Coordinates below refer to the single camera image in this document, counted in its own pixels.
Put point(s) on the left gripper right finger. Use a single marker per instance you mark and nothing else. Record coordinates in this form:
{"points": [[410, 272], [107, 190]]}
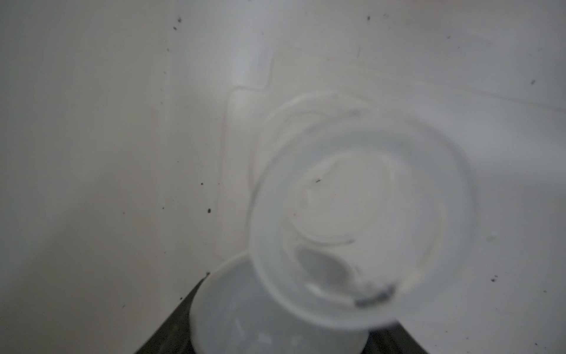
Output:
{"points": [[393, 339]]}

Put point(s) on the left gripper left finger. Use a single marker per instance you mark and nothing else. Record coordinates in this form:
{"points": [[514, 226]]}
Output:
{"points": [[174, 335]]}

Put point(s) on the white ceramic bowl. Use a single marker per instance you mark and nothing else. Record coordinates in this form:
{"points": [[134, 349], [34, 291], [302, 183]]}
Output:
{"points": [[232, 313]]}

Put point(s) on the clear small plastic beaker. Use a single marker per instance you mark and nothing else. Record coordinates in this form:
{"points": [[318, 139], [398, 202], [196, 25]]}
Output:
{"points": [[362, 213]]}

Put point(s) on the white plastic storage bin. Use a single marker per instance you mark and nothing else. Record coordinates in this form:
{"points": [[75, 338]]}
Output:
{"points": [[129, 153]]}

